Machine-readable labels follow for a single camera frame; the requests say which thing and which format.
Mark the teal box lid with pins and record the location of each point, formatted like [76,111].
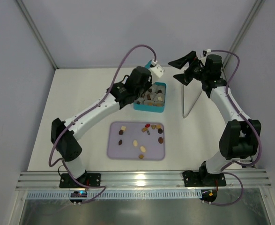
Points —
[148,65]

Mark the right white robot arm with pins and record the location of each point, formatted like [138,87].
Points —
[241,136]

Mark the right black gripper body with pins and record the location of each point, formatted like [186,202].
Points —
[189,71]

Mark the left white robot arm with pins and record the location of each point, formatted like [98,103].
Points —
[66,134]

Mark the metal tongs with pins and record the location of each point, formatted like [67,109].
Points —
[189,96]

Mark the aluminium frame rail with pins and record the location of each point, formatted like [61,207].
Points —
[250,178]

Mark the purple tray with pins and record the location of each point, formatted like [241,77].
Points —
[126,151]

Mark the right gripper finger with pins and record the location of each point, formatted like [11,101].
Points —
[180,63]
[183,79]

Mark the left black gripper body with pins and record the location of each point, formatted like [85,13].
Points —
[144,89]

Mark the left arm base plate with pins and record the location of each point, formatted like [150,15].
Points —
[87,179]

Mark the teal chocolate box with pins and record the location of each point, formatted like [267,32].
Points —
[153,100]

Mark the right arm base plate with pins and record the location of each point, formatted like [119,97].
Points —
[196,179]

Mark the slotted cable duct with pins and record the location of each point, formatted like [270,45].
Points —
[110,194]

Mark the brown leaf chocolate right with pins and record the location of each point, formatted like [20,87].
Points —
[160,140]

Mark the white swirl oval chocolate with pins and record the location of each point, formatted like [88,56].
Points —
[135,143]

